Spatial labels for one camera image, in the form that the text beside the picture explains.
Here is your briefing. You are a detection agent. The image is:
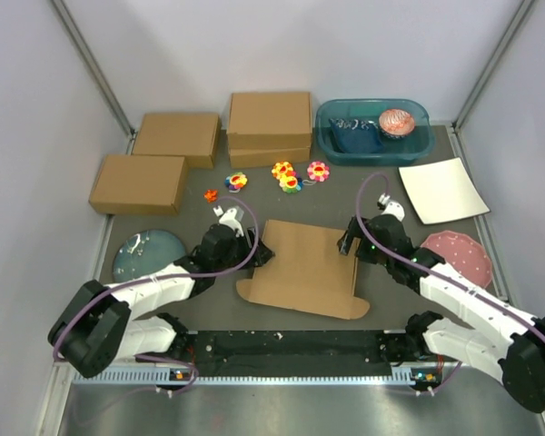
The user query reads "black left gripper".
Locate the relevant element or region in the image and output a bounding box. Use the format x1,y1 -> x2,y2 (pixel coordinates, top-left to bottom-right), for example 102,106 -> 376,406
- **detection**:
214,227 -> 275,273

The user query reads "brown cardboard box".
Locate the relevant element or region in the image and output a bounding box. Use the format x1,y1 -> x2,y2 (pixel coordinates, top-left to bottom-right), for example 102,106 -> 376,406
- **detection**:
236,220 -> 370,320

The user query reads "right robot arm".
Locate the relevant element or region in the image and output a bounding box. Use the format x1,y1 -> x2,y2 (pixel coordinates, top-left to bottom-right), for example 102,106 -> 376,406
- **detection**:
337,213 -> 545,413

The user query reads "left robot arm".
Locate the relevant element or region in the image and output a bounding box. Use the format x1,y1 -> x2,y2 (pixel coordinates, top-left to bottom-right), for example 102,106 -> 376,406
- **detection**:
47,223 -> 274,378

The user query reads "folded cardboard box back left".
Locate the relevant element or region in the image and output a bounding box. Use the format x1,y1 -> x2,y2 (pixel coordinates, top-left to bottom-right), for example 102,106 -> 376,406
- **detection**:
132,112 -> 221,169

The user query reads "folded cardboard box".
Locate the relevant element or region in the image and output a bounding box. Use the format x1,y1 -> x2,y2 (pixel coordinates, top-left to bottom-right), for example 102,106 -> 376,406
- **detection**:
89,154 -> 188,215
132,112 -> 221,169

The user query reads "stacked cardboard box top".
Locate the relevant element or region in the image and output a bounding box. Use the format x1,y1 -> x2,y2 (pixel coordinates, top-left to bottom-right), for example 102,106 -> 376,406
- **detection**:
227,92 -> 312,151

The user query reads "folded cardboard box front left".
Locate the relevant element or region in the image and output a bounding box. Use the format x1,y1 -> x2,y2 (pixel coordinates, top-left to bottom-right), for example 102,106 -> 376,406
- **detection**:
89,154 -> 188,215

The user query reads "orange glitter leaf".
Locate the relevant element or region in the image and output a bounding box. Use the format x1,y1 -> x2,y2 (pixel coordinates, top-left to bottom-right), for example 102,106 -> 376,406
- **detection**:
203,190 -> 218,203

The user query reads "white square plate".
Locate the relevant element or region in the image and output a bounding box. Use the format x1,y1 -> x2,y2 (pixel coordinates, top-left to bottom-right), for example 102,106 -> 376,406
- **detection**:
399,157 -> 490,225

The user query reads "blue flower plush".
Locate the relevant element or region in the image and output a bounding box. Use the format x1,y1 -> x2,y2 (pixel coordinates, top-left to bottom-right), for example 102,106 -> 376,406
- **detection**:
224,172 -> 248,193

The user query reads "rainbow flower plush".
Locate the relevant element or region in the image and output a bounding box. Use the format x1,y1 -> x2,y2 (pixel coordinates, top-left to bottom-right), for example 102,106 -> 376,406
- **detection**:
279,173 -> 317,194

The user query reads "pink dotted plate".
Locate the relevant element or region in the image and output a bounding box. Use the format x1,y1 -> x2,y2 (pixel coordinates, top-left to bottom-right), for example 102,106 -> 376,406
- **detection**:
421,230 -> 493,288

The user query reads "orange flower plush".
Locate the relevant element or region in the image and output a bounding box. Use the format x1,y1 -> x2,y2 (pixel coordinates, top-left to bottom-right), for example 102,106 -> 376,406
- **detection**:
272,161 -> 293,180

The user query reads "pink flower plush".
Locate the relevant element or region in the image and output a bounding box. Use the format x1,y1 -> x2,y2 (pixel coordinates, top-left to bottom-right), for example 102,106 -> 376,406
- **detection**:
307,161 -> 331,183

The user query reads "blue round plate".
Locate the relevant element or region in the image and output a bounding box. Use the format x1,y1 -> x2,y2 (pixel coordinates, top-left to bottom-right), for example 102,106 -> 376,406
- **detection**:
112,229 -> 186,282

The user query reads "blue patterned bowl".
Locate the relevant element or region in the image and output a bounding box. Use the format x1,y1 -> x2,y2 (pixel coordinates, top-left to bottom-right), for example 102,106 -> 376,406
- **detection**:
329,118 -> 383,154

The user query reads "teal plastic bin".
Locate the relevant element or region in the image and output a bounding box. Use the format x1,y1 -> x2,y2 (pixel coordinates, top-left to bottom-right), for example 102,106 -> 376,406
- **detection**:
314,98 -> 435,167

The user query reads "red patterned bowl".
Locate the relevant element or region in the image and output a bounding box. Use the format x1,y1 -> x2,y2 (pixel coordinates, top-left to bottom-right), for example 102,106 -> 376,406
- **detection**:
378,108 -> 415,139

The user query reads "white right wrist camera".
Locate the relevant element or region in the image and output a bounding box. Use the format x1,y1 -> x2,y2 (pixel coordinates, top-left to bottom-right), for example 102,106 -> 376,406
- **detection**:
377,193 -> 405,222

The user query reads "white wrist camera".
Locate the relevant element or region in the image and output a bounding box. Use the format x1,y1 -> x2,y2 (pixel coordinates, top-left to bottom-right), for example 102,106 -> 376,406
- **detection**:
213,206 -> 244,237
377,193 -> 405,222

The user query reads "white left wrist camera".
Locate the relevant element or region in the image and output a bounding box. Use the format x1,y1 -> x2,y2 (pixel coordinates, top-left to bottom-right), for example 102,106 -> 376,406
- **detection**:
213,206 -> 244,237

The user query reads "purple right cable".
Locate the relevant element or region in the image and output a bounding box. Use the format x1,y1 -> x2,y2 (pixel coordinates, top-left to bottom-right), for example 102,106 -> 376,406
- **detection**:
356,172 -> 545,413

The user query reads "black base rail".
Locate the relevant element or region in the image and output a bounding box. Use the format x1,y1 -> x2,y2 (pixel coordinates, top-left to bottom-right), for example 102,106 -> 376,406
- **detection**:
135,329 -> 441,378

